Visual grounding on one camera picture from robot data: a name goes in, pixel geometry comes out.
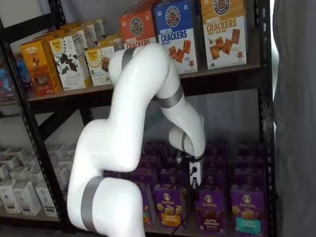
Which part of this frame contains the pale hanging curtain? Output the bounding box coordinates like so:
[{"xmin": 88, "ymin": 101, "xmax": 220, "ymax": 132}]
[{"xmin": 272, "ymin": 0, "xmax": 316, "ymax": 237}]

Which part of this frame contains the Simple Mills bar box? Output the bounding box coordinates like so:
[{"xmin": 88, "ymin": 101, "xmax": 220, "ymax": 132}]
[
  {"xmin": 98, "ymin": 34, "xmax": 124, "ymax": 53},
  {"xmin": 84, "ymin": 45, "xmax": 117, "ymax": 87}
]

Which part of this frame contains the purple Annie's box green patch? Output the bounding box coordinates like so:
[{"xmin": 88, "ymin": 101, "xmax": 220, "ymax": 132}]
[{"xmin": 140, "ymin": 182, "xmax": 157, "ymax": 226}]

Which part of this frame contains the black metal shelf frame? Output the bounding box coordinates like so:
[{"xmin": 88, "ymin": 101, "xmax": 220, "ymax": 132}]
[{"xmin": 0, "ymin": 0, "xmax": 277, "ymax": 237}]

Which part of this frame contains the white Sweet Thins box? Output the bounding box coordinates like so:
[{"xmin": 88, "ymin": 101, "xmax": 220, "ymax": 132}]
[
  {"xmin": 70, "ymin": 28, "xmax": 89, "ymax": 54},
  {"xmin": 48, "ymin": 35, "xmax": 86, "ymax": 91},
  {"xmin": 83, "ymin": 22, "xmax": 100, "ymax": 48}
]

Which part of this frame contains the white paper bag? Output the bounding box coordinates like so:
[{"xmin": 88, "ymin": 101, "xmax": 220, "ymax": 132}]
[
  {"xmin": 54, "ymin": 165, "xmax": 73, "ymax": 191},
  {"xmin": 0, "ymin": 163, "xmax": 11, "ymax": 186},
  {"xmin": 8, "ymin": 165, "xmax": 31, "ymax": 185},
  {"xmin": 28, "ymin": 165, "xmax": 45, "ymax": 185},
  {"xmin": 11, "ymin": 181, "xmax": 43, "ymax": 216},
  {"xmin": 57, "ymin": 153, "xmax": 75, "ymax": 169},
  {"xmin": 0, "ymin": 183, "xmax": 22, "ymax": 215},
  {"xmin": 35, "ymin": 181, "xmax": 60, "ymax": 218}
]

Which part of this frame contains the yellow pretzel crackers box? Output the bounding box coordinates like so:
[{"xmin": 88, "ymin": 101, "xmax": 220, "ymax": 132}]
[{"xmin": 200, "ymin": 0, "xmax": 248, "ymax": 71}]

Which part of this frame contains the orange snack box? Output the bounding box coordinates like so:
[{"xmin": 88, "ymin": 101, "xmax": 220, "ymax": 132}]
[{"xmin": 19, "ymin": 39, "xmax": 63, "ymax": 97}]

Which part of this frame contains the purple Annie's snack box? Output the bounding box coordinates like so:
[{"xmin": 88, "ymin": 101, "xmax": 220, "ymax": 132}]
[
  {"xmin": 159, "ymin": 168, "xmax": 190, "ymax": 188},
  {"xmin": 237, "ymin": 142, "xmax": 265, "ymax": 158},
  {"xmin": 139, "ymin": 155, "xmax": 166, "ymax": 173},
  {"xmin": 167, "ymin": 157, "xmax": 190, "ymax": 171},
  {"xmin": 203, "ymin": 169, "xmax": 228, "ymax": 191},
  {"xmin": 206, "ymin": 141, "xmax": 228, "ymax": 158},
  {"xmin": 204, "ymin": 155, "xmax": 228, "ymax": 172},
  {"xmin": 127, "ymin": 170, "xmax": 159, "ymax": 186},
  {"xmin": 236, "ymin": 156, "xmax": 265, "ymax": 173},
  {"xmin": 234, "ymin": 169, "xmax": 266, "ymax": 191}
]

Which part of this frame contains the shelving unit holding white bags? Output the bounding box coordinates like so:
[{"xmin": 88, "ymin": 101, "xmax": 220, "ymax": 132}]
[{"xmin": 0, "ymin": 14, "xmax": 62, "ymax": 237}]

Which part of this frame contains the purple Annie's box yellow patch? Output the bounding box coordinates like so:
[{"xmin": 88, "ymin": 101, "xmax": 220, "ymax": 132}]
[{"xmin": 153, "ymin": 184, "xmax": 186, "ymax": 230}]

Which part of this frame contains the purple Annie's box brown patch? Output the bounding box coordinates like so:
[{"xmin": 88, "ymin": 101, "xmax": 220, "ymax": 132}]
[{"xmin": 196, "ymin": 189, "xmax": 228, "ymax": 233}]

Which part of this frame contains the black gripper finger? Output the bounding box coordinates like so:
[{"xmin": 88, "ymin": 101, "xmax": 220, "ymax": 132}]
[{"xmin": 191, "ymin": 182, "xmax": 201, "ymax": 201}]

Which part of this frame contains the blue pretzel crackers box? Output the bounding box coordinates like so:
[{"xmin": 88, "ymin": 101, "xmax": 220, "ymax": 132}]
[{"xmin": 153, "ymin": 0, "xmax": 198, "ymax": 75}]

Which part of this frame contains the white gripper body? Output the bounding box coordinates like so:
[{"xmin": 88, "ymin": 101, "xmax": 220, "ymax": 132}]
[{"xmin": 188, "ymin": 158, "xmax": 206, "ymax": 186}]

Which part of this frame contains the purple Annie's box teal patch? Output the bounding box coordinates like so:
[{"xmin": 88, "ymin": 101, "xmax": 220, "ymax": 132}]
[{"xmin": 231, "ymin": 188, "xmax": 267, "ymax": 236}]

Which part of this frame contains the thin black hanging cable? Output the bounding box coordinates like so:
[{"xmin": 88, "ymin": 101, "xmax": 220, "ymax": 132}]
[{"xmin": 171, "ymin": 195, "xmax": 198, "ymax": 237}]

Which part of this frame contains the blue snack package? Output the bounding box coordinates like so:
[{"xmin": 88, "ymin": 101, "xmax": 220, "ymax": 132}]
[
  {"xmin": 15, "ymin": 52, "xmax": 33, "ymax": 91},
  {"xmin": 0, "ymin": 66, "xmax": 17, "ymax": 102}
]

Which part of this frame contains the orange pretzel crackers box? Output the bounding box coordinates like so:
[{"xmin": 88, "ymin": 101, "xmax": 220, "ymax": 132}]
[{"xmin": 118, "ymin": 9, "xmax": 159, "ymax": 50}]

